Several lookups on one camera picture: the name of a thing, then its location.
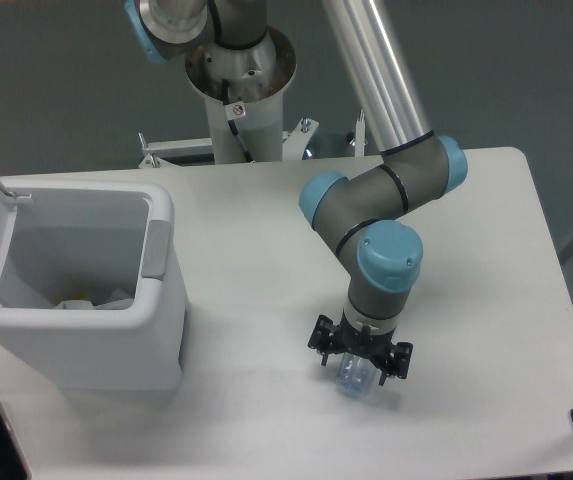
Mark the clear plastic water bottle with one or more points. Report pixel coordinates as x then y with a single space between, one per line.
356 376

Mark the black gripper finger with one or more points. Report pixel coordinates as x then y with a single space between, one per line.
393 361
327 338

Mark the white trash can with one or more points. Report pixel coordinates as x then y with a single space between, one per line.
59 237

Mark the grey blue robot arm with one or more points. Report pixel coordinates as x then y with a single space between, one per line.
359 218

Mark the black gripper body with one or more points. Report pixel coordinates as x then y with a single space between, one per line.
366 345

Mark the white metal frame brackets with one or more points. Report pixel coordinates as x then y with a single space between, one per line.
301 143

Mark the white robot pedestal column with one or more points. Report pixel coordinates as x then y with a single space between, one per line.
243 95

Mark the trash inside can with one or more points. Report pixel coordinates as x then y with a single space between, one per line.
119 298

